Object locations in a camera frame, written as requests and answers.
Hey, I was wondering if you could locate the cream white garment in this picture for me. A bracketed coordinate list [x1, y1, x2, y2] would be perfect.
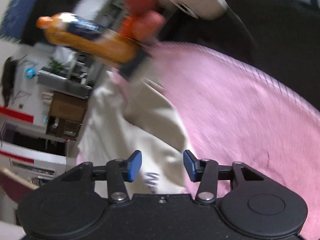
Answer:
[78, 71, 190, 194]

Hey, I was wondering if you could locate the pink bed sheet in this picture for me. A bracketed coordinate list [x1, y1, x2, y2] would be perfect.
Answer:
[75, 41, 320, 240]

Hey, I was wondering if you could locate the brown wooden cabinet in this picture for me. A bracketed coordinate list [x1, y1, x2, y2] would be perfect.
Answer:
[46, 92, 88, 141]

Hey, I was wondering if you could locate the grey tv stand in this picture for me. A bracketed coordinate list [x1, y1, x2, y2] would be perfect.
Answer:
[37, 52, 104, 99]

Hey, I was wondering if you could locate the green potted plant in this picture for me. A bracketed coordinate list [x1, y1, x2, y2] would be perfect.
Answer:
[48, 57, 67, 77]

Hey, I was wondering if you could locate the blue globe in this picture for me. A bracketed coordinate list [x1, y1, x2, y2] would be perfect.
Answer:
[25, 67, 37, 79]

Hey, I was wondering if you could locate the red orange plush toy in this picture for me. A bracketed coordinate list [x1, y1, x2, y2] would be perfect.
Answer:
[119, 0, 166, 44]

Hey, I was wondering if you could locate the orange giraffe plush toy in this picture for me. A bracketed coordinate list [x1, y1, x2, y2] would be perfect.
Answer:
[36, 12, 140, 64]

